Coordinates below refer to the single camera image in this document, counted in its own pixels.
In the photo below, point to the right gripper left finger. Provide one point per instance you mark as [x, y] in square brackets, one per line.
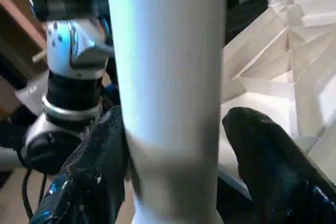
[89, 182]

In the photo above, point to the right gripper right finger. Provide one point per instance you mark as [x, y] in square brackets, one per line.
[278, 177]

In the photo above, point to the white plastic table top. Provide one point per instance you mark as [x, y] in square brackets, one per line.
[273, 77]

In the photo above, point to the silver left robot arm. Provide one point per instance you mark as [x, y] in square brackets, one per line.
[73, 51]

